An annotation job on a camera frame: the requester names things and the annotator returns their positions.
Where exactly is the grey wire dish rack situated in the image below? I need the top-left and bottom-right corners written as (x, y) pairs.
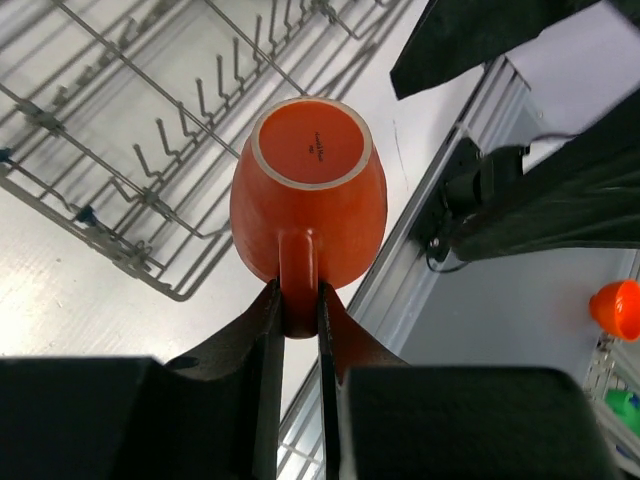
top-left (1, 1), bottom-right (404, 301)

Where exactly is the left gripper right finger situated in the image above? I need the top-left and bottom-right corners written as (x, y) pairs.
top-left (317, 284), bottom-right (622, 479)

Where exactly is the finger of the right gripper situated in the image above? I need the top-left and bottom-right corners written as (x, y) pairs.
top-left (390, 0), bottom-right (593, 100)
top-left (452, 93), bottom-right (639, 261)

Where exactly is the small orange cup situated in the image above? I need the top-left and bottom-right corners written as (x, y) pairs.
top-left (230, 96), bottom-right (388, 339)

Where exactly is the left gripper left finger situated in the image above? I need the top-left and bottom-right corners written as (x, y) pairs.
top-left (1, 282), bottom-right (284, 479)

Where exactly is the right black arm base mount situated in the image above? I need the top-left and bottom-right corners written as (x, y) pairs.
top-left (410, 138), bottom-right (531, 274)

